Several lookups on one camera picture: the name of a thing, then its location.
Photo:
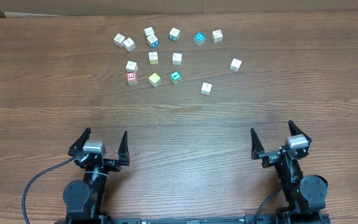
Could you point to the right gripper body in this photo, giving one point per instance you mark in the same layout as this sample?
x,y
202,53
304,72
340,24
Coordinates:
x,y
271,157

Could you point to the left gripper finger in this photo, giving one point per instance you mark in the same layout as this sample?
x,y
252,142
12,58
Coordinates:
x,y
79,143
123,151

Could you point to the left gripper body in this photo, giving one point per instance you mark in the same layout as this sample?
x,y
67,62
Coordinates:
x,y
110,163

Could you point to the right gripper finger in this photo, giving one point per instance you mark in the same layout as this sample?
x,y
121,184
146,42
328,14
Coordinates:
x,y
295,130
257,147

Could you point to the yellow top wooden block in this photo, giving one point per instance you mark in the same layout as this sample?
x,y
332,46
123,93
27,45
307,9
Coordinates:
x,y
154,79

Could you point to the green top wooden block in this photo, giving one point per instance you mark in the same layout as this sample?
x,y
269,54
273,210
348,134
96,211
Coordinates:
x,y
175,77

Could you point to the green L wooden block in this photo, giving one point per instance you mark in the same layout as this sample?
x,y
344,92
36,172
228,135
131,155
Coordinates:
x,y
177,59

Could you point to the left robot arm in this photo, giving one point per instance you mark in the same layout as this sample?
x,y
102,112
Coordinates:
x,y
84,198

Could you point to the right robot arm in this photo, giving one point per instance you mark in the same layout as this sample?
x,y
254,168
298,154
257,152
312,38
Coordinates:
x,y
304,195

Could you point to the blue sided front block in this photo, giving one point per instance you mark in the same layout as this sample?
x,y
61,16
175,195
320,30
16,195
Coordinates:
x,y
206,88

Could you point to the red top wooden block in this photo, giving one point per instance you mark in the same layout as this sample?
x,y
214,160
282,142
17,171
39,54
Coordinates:
x,y
132,78

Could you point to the plain block far right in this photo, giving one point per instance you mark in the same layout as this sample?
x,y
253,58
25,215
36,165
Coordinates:
x,y
235,65

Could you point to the plain block above red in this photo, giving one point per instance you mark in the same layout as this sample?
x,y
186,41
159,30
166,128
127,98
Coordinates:
x,y
131,66

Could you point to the yellow sided wooden block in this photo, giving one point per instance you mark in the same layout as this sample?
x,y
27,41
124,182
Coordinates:
x,y
153,58

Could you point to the plain wooden block far left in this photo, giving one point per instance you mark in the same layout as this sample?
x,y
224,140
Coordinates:
x,y
119,39

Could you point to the plain wooden block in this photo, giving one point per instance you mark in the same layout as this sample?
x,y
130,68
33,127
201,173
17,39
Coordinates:
x,y
129,44
119,39
217,36
149,31

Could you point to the plain wooden block top right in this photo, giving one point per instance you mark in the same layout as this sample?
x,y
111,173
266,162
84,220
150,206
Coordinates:
x,y
217,36

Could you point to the blue X wooden block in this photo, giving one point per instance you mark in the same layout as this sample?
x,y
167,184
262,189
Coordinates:
x,y
153,41

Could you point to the blue top wooden block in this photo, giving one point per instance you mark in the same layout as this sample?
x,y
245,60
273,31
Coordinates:
x,y
199,39

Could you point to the teal sided wooden block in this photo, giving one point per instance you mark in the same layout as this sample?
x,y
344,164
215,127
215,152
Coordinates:
x,y
174,34

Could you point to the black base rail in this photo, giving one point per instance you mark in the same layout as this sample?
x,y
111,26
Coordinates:
x,y
179,220

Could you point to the cardboard back wall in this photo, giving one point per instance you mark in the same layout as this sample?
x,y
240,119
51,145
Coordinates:
x,y
22,8

